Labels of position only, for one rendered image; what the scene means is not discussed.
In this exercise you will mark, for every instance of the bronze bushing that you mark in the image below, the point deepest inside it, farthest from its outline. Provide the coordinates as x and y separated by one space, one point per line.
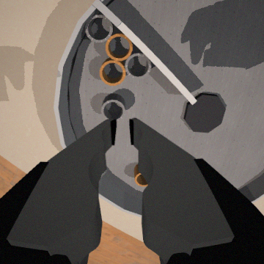
114 56
139 179
108 80

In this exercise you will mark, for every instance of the grey round turntable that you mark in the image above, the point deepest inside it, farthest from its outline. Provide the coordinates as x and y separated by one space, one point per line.
214 48

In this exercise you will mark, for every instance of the grey metal bushing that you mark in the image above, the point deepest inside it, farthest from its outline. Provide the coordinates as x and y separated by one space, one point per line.
144 72
89 33
114 115

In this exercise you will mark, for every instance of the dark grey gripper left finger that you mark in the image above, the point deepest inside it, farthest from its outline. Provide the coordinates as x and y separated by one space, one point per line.
55 209

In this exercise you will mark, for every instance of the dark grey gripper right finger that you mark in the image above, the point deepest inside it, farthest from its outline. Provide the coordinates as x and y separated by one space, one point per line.
189 207

